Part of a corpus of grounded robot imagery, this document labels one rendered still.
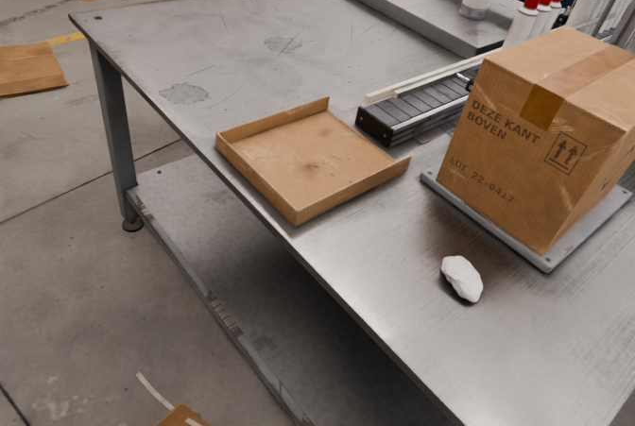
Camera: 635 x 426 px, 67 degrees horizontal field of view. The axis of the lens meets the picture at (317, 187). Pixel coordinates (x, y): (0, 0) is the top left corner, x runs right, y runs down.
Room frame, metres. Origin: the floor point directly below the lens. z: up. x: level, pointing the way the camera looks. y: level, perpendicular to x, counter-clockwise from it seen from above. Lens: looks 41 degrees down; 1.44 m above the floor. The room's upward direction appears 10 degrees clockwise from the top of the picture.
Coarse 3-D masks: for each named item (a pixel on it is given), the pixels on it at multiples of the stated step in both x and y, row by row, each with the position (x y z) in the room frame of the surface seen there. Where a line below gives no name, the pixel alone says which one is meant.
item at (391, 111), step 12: (600, 36) 1.67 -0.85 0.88; (444, 84) 1.12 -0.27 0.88; (456, 84) 1.13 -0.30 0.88; (408, 96) 1.02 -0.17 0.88; (420, 96) 1.03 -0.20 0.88; (432, 96) 1.04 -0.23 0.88; (444, 96) 1.05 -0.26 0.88; (456, 96) 1.07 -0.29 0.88; (372, 108) 0.94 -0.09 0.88; (384, 108) 0.95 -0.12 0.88; (396, 108) 0.96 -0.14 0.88; (408, 108) 0.97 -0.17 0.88; (420, 108) 0.98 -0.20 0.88; (432, 108) 0.99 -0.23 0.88; (384, 120) 0.90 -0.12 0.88; (396, 120) 0.91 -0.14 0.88
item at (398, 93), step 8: (608, 16) 1.62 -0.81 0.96; (584, 24) 1.51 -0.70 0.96; (592, 24) 1.54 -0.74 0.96; (472, 64) 1.08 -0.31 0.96; (480, 64) 1.10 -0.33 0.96; (448, 72) 1.02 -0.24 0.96; (456, 72) 1.03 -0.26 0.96; (464, 72) 1.05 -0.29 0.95; (424, 80) 0.95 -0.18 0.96; (432, 80) 0.96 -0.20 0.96; (440, 80) 0.98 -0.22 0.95; (408, 88) 0.91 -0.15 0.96; (416, 88) 0.92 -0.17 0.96; (424, 88) 0.94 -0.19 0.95; (400, 96) 0.89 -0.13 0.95
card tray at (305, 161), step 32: (256, 128) 0.83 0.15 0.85; (288, 128) 0.87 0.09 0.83; (320, 128) 0.89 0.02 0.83; (352, 128) 0.91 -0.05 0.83; (256, 160) 0.74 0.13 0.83; (288, 160) 0.76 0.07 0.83; (320, 160) 0.78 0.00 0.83; (352, 160) 0.80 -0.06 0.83; (384, 160) 0.82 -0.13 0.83; (288, 192) 0.67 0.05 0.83; (320, 192) 0.68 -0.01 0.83; (352, 192) 0.68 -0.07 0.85
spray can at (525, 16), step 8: (528, 0) 1.27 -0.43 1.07; (536, 0) 1.26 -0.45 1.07; (520, 8) 1.28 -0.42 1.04; (528, 8) 1.27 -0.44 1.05; (536, 8) 1.27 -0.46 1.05; (520, 16) 1.26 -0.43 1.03; (528, 16) 1.26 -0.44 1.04; (536, 16) 1.26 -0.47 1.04; (512, 24) 1.28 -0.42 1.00; (520, 24) 1.26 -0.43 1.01; (528, 24) 1.26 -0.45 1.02; (512, 32) 1.27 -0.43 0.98; (520, 32) 1.26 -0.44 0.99; (528, 32) 1.26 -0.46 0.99; (512, 40) 1.26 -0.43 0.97; (520, 40) 1.26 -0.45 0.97; (504, 48) 1.27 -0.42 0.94
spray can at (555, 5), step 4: (552, 0) 1.36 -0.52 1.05; (556, 0) 1.36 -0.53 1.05; (552, 4) 1.36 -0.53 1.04; (556, 4) 1.36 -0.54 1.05; (560, 4) 1.37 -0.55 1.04; (552, 8) 1.35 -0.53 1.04; (556, 8) 1.35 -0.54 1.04; (552, 12) 1.35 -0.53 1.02; (556, 12) 1.35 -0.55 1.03; (548, 16) 1.35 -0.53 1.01; (552, 16) 1.35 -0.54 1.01; (556, 16) 1.36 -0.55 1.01; (548, 20) 1.35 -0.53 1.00; (552, 20) 1.35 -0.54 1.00; (548, 24) 1.35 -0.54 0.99; (552, 24) 1.36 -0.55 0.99; (544, 28) 1.35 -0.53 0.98; (548, 28) 1.36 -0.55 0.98; (544, 32) 1.35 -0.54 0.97
